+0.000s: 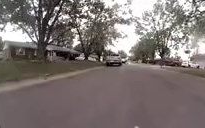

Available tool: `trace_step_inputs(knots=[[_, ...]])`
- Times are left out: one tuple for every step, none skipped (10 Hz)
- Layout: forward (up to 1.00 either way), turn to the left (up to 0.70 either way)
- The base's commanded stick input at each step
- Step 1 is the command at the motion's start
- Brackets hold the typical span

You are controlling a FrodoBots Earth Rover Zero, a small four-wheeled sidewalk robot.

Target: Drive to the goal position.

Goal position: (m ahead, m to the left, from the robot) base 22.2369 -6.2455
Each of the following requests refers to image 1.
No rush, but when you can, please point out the grass lawn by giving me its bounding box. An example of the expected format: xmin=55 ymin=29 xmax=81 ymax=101
xmin=0 ymin=60 xmax=104 ymax=84

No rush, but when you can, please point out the dark car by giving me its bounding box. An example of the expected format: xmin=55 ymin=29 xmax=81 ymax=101
xmin=164 ymin=58 xmax=183 ymax=67

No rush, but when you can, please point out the grey asphalt road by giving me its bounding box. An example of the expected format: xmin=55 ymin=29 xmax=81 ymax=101
xmin=0 ymin=63 xmax=205 ymax=128

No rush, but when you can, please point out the low brick house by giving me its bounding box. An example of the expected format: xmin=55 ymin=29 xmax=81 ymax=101
xmin=3 ymin=39 xmax=82 ymax=63

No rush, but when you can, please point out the pale pickup truck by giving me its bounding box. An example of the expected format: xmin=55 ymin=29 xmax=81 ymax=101
xmin=105 ymin=53 xmax=123 ymax=67

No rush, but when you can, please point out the big leafy tree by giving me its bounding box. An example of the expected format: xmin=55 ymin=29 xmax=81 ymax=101
xmin=134 ymin=0 xmax=191 ymax=65

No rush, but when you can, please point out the white car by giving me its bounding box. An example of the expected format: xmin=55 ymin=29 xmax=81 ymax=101
xmin=181 ymin=60 xmax=201 ymax=69
xmin=74 ymin=54 xmax=98 ymax=62

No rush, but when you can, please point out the tall leafy tree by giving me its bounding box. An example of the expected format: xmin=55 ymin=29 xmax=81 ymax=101
xmin=61 ymin=0 xmax=133 ymax=62

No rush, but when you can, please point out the large dark-trunked tree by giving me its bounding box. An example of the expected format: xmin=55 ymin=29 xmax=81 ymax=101
xmin=0 ymin=0 xmax=78 ymax=63

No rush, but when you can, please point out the pale concrete kerb strip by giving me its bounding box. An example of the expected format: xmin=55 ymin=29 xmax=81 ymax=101
xmin=0 ymin=65 xmax=108 ymax=97

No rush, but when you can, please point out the overhanging tree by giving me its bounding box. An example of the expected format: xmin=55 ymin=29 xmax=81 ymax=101
xmin=186 ymin=0 xmax=205 ymax=44

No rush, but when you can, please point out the group of distant trees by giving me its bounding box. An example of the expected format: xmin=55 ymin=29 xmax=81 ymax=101
xmin=129 ymin=34 xmax=158 ymax=64

